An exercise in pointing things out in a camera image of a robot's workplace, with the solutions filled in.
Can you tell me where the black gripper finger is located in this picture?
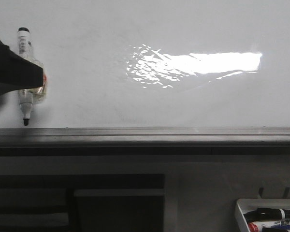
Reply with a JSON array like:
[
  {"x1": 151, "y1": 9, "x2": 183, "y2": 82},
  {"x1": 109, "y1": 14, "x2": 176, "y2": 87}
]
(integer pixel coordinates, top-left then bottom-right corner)
[{"x1": 0, "y1": 40, "x2": 44, "y2": 96}]

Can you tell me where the white marker with black tip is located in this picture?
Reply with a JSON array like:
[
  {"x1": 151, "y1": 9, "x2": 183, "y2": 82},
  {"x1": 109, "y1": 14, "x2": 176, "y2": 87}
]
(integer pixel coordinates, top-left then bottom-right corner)
[{"x1": 17, "y1": 27, "x2": 47, "y2": 126}]

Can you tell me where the white whiteboard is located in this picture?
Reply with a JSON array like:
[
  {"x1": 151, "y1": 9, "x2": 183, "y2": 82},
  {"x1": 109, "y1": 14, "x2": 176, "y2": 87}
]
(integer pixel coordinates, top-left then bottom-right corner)
[{"x1": 0, "y1": 0, "x2": 290, "y2": 128}]

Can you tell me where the black cabinet below board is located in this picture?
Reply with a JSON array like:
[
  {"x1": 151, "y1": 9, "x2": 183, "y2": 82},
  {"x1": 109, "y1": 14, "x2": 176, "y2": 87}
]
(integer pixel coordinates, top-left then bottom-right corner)
[{"x1": 0, "y1": 174, "x2": 165, "y2": 232}]

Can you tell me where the white marker tray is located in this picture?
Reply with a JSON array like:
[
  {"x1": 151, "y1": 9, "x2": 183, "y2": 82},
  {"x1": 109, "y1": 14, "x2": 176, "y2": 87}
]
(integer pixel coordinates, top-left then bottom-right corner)
[{"x1": 234, "y1": 199, "x2": 290, "y2": 232}]

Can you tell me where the red capped marker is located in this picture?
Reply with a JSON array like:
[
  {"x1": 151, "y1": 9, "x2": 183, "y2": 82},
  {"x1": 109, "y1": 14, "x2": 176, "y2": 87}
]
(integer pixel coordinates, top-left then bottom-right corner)
[{"x1": 247, "y1": 219, "x2": 290, "y2": 232}]

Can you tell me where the black capped marker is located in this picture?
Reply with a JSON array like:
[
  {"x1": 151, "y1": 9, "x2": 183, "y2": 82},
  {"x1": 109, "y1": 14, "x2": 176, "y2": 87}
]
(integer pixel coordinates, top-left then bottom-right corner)
[{"x1": 244, "y1": 208, "x2": 290, "y2": 222}]

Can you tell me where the blue capped marker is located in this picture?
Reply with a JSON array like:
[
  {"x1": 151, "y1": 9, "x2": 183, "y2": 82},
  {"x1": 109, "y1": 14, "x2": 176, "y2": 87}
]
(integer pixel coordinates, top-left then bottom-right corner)
[{"x1": 262, "y1": 224, "x2": 290, "y2": 232}]

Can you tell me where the aluminium whiteboard frame rail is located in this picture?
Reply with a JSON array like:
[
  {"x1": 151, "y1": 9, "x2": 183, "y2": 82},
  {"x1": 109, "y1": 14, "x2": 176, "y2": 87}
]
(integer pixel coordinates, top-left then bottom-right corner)
[{"x1": 0, "y1": 127, "x2": 290, "y2": 148}]

